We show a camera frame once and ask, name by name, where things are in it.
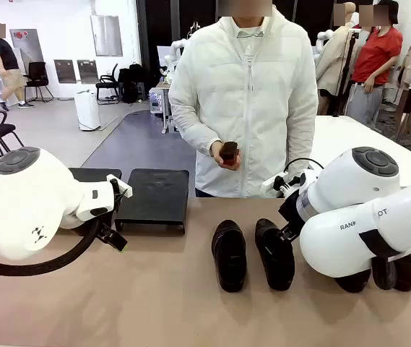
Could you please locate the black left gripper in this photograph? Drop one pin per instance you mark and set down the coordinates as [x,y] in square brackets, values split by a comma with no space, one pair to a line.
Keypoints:
[115,206]

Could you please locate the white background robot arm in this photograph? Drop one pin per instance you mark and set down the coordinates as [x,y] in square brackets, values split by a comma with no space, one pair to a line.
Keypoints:
[324,36]
[176,48]

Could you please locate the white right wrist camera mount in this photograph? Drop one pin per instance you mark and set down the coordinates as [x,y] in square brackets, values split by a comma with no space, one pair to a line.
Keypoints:
[272,184]

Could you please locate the tall metal wall panel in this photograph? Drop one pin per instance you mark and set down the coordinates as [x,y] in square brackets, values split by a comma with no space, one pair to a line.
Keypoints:
[106,36]

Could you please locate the grey cabinet door red sign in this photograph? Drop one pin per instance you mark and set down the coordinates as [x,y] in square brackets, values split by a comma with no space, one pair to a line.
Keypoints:
[26,45]

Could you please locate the cart with lit computer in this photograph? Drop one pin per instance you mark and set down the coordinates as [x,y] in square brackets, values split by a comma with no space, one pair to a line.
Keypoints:
[158,105]

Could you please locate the person in red shirt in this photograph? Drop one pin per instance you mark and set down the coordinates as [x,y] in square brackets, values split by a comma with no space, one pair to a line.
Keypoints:
[375,54]

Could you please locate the person in white jacket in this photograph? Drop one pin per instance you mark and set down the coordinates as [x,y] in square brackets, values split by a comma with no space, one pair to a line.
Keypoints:
[245,108]

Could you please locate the person's right hand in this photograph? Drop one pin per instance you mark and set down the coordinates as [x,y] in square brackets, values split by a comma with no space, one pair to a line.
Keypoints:
[215,150]

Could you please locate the person's left forearm white sleeve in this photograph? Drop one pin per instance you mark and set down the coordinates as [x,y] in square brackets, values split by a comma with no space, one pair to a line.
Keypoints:
[300,141]

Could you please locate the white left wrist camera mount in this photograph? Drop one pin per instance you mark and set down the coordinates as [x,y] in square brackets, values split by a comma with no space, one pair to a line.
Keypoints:
[124,188]

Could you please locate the black tripod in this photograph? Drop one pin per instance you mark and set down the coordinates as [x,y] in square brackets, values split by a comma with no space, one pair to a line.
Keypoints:
[347,65]

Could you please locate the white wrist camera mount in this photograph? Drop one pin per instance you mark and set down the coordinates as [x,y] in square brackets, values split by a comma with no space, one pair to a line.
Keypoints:
[272,184]
[124,188]

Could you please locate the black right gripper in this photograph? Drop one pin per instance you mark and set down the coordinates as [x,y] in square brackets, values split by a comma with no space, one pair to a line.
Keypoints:
[291,209]

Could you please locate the black visitor chair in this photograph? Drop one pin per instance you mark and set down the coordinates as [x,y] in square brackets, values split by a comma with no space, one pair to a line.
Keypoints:
[109,85]

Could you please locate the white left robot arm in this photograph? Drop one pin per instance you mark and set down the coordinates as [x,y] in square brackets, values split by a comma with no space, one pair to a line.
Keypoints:
[28,202]

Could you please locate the white air purifier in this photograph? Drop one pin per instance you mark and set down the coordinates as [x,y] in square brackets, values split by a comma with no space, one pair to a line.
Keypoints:
[86,110]

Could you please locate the pile of black bags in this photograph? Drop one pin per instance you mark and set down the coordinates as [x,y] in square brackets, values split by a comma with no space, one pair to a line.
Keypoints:
[131,83]

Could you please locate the man in khaki shorts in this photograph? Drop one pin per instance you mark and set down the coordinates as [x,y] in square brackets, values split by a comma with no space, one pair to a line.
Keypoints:
[4,54]

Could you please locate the brown shoe brush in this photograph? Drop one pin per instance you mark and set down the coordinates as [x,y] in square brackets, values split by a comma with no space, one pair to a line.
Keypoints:
[229,153]

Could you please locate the person's right forearm white sleeve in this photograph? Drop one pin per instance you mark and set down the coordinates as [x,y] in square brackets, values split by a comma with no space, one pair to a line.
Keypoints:
[194,133]

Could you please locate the black office chair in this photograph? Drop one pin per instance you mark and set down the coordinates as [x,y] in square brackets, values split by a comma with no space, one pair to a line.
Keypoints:
[37,77]

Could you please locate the small metal wall plate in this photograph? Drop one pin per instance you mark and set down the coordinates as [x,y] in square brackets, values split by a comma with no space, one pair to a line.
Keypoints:
[87,71]
[65,71]

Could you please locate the white monitor screen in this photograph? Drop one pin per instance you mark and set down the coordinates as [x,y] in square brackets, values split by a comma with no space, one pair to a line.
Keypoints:
[162,54]

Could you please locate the white table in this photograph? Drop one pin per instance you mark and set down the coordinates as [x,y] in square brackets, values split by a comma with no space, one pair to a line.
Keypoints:
[353,137]

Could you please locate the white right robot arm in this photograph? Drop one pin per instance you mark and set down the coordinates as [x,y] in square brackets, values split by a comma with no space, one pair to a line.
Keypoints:
[335,235]

